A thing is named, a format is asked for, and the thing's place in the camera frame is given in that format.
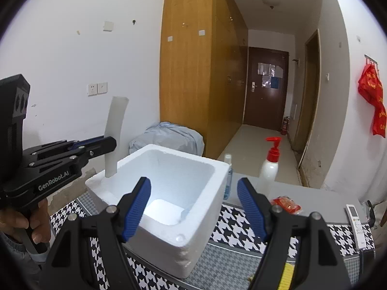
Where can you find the person's left forearm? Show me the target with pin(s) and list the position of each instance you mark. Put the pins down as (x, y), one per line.
(10, 243)

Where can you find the white wall socket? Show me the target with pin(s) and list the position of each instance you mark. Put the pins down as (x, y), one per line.
(102, 88)
(92, 89)

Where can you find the white pump bottle red cap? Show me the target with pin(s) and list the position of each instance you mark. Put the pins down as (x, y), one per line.
(269, 172)

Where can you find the blue door notice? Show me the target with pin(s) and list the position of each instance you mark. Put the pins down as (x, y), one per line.
(275, 82)

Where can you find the red snack packet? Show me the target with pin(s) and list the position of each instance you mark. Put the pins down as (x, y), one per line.
(285, 204)

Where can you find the dark brown door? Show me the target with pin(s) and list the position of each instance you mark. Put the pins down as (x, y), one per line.
(263, 105)

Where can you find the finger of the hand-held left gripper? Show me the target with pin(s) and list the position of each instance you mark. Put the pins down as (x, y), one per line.
(87, 143)
(102, 146)

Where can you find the white foam box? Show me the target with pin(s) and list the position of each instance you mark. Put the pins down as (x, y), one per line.
(205, 211)

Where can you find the white remote control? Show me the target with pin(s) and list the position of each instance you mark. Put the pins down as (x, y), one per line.
(358, 226)

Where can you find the white wall box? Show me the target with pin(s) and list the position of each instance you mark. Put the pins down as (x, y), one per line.
(108, 26)

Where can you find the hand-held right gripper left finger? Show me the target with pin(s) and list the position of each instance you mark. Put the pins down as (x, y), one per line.
(137, 208)

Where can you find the person's left hand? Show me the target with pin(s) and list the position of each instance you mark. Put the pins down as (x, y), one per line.
(40, 220)

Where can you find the white door notice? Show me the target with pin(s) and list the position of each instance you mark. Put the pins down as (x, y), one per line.
(269, 69)

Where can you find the wooden side door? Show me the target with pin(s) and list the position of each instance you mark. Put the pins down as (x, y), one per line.
(308, 102)

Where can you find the wooden wardrobe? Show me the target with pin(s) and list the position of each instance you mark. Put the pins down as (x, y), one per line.
(187, 81)

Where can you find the clear blue spray bottle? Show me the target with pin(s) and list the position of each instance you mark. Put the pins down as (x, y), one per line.
(228, 181)

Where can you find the red fire extinguisher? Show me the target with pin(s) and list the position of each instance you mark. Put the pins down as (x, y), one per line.
(285, 127)

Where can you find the houndstooth tablecloth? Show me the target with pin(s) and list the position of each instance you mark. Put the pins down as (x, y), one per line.
(235, 223)

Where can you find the wall hook rack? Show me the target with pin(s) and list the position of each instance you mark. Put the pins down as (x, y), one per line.
(371, 59)

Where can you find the red hanging bag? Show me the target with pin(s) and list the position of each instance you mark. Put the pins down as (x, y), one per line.
(372, 93)

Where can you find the light blue cloth bundle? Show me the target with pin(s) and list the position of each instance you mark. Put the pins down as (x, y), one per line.
(169, 139)

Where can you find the white foam lid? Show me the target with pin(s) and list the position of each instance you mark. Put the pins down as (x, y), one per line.
(115, 127)

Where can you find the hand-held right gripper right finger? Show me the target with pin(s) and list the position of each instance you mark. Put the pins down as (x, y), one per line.
(251, 208)

